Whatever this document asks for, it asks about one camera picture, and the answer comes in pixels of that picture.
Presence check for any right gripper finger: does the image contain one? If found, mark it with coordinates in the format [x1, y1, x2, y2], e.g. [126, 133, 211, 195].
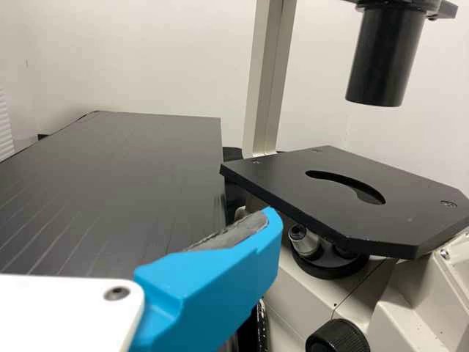
[132, 205, 284, 352]

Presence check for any cream microscope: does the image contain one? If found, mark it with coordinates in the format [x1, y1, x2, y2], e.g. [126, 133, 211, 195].
[218, 0, 469, 352]

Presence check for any black platform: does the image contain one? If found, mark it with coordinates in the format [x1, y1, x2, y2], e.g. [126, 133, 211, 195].
[0, 109, 231, 280]

